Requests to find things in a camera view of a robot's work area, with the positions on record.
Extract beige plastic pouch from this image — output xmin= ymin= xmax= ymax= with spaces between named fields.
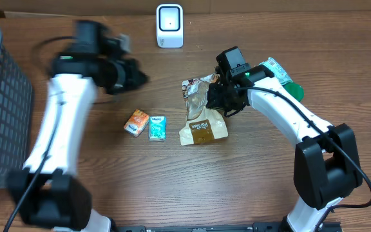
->
xmin=179 ymin=74 xmax=229 ymax=146

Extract orange Kleenex tissue pack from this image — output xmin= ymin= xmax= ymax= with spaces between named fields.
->
xmin=124 ymin=110 xmax=149 ymax=137

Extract teal wet wipes pack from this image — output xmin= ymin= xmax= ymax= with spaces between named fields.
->
xmin=260 ymin=57 xmax=292 ymax=86

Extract teal Kleenex tissue pack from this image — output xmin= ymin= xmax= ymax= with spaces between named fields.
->
xmin=149 ymin=116 xmax=167 ymax=141

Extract green lid jar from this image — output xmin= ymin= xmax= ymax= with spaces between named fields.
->
xmin=283 ymin=82 xmax=304 ymax=102

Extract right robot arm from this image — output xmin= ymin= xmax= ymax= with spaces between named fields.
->
xmin=207 ymin=46 xmax=363 ymax=231

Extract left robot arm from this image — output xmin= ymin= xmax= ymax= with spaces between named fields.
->
xmin=6 ymin=20 xmax=148 ymax=231

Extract white barcode scanner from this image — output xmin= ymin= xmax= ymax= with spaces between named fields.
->
xmin=156 ymin=3 xmax=184 ymax=48

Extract dark grey mesh basket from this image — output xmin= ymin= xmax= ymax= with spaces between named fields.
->
xmin=0 ymin=29 xmax=34 ymax=189

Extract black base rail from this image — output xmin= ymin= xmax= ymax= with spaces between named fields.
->
xmin=108 ymin=220 xmax=344 ymax=232

